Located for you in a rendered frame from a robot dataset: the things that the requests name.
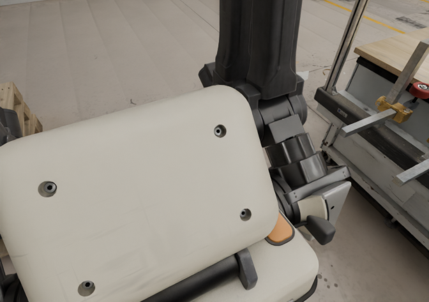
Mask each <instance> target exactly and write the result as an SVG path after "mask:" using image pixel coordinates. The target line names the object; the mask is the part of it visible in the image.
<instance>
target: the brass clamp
mask: <svg viewBox="0 0 429 302"><path fill-rule="evenodd" d="M385 99H386V97H385V96H381V97H380V98H379V99H378V100H377V101H376V102H375V105H376V106H378V107H377V109H378V110H380V111H381V112H383V111H385V110H388V109H393V110H395V111H396V112H397V113H396V114H395V116H394V117H393V118H392V119H393V120H395V121H396V122H397V123H399V124H400V123H402V122H405V121H407V120H408V118H410V116H411V114H412V113H413V111H411V110H410V111H409V113H406V112H404V110H405V109H406V107H405V106H403V105H402V104H400V103H398V102H397V103H394V104H390V103H388V102H387V101H385Z"/></svg>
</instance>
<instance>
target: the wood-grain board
mask: <svg viewBox="0 0 429 302"><path fill-rule="evenodd" d="M427 38H429V27H426V28H423V29H418V30H416V31H412V32H409V33H405V34H401V35H398V36H394V37H390V38H386V39H383V40H379V41H377V42H372V43H368V44H366V45H361V46H358V47H355V49H354V53H356V54H358V55H360V56H361V57H363V58H365V59H367V60H369V61H371V62H373V63H375V64H376V65H378V66H380V67H382V68H383V69H385V70H387V71H389V72H391V73H393V74H395V75H397V76H400V74H401V72H402V71H403V69H404V68H405V65H406V64H407V62H408V61H409V59H410V57H411V55H412V54H413V52H414V51H415V49H416V47H417V45H418V44H419V42H420V41H421V40H425V39H427ZM415 82H424V83H427V84H429V54H428V55H427V57H426V59H425V60H424V61H423V63H422V65H421V66H420V68H419V70H418V71H417V72H416V74H415V76H414V77H413V79H412V80H411V82H410V83H411V84H413V83H415Z"/></svg>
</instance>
